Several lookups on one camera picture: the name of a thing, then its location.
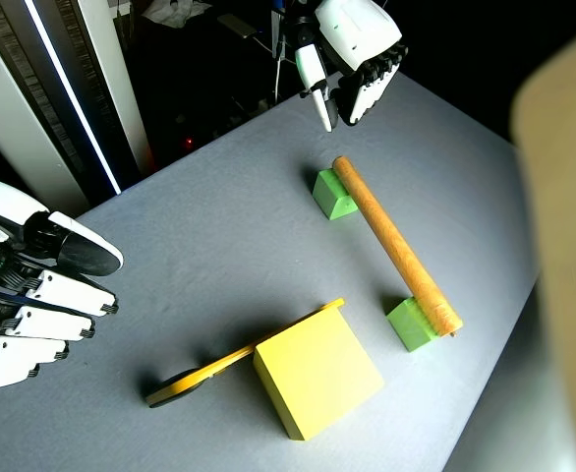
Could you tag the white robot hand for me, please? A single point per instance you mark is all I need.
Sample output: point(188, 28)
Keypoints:
point(357, 29)
point(8, 314)

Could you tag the wooden dowel rod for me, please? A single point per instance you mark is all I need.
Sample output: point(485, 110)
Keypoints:
point(391, 241)

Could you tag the yellow toy hacksaw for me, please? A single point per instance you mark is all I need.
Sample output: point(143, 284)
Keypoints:
point(317, 313)

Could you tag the flat grey phone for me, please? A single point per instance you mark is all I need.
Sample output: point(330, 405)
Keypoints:
point(236, 25)

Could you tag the green wooden support block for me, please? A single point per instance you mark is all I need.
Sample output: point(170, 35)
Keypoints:
point(408, 327)
point(332, 196)

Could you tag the crumpled white cloth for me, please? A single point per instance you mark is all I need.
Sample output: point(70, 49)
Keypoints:
point(175, 10)

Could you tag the grey tablecloth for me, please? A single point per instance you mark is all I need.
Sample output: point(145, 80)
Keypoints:
point(194, 246)

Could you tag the blurred tan board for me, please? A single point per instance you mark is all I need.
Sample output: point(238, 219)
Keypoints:
point(573, 246)

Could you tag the yellow wooden cube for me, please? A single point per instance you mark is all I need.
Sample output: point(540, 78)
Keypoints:
point(317, 373)

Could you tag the white frame post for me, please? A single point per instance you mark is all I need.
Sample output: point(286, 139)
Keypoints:
point(106, 74)

